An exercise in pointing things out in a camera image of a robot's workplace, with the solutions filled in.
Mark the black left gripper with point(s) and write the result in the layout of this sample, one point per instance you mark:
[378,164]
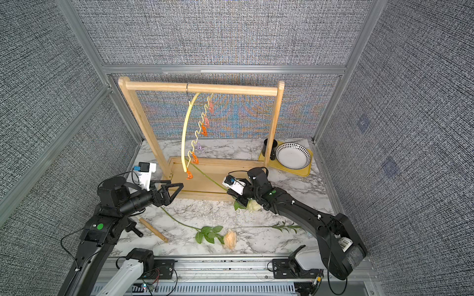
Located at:
[165,198]

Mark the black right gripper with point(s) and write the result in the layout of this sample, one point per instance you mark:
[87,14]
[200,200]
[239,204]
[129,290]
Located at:
[241,200]

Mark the white rose with stem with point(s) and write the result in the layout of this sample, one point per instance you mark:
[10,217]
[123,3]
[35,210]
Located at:
[253,205]

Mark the yellow plastic clip hanger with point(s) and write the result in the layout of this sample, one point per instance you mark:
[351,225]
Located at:
[186,157]

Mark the peach rose with stem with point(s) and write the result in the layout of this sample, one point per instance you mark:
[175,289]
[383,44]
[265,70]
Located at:
[210,234]

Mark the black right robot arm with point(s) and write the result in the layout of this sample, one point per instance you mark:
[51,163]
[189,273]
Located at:
[341,247]

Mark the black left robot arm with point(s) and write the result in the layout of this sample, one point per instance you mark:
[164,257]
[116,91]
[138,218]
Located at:
[119,200]

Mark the black scoop tool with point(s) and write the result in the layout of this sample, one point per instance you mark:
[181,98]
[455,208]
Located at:
[132,227]

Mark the green leafy sprig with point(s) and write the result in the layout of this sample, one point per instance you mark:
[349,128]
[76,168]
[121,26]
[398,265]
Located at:
[281,226]

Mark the white patterned plate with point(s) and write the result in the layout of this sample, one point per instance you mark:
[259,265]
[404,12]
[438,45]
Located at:
[293,156]

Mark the yellow tray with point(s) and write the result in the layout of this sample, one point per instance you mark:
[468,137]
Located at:
[277,165]

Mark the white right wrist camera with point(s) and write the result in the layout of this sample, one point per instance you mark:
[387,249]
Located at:
[234,184]

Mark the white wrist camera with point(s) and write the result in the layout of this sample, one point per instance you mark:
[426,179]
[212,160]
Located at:
[144,171]
[234,184]

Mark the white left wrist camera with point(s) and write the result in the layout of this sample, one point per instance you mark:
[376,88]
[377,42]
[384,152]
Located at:
[144,171]

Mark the wooden hanging rack frame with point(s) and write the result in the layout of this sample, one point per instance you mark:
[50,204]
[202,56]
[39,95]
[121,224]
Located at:
[172,168]

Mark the wooden handled spatula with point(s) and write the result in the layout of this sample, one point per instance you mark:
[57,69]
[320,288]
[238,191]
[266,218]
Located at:
[153,230]

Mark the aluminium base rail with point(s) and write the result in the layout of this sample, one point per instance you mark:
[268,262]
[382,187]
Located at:
[212,276]

